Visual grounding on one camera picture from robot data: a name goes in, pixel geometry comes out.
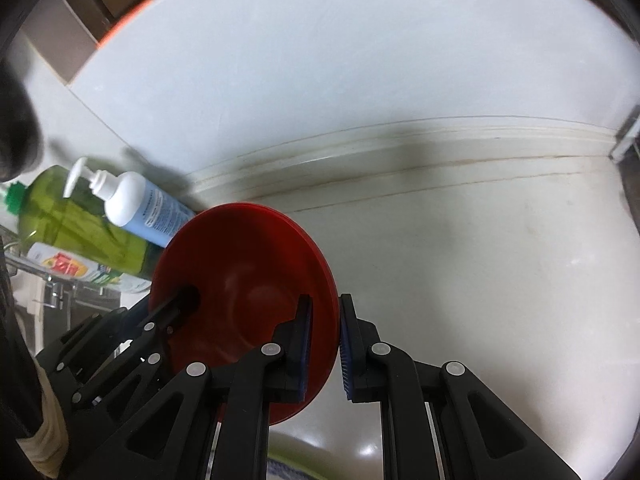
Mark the red and black bowl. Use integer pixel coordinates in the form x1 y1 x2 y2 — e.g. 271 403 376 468
150 203 340 424

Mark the green dish soap bottle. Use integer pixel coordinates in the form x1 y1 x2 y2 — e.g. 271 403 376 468
1 165 163 280

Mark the white blue pump bottle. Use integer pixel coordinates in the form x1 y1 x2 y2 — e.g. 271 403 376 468
63 157 196 248

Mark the wire dish drying rack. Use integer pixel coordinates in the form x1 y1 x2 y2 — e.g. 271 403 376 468
3 240 151 295

